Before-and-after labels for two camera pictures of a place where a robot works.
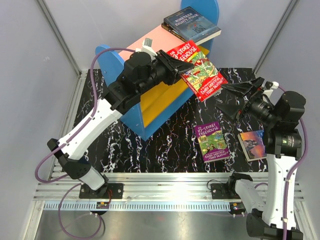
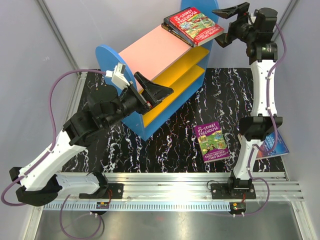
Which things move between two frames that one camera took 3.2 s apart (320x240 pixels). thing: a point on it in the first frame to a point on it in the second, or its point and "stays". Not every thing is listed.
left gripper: x=174 y=66 to x=154 y=93
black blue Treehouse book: x=170 y=30 to x=167 y=22
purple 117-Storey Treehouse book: x=211 y=142 stays
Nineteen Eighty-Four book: x=192 y=25 to x=173 y=32
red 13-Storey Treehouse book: x=204 y=77 to x=197 y=26
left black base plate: x=107 y=191 stays
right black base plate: x=220 y=191 stays
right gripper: x=244 y=88 to x=224 y=39
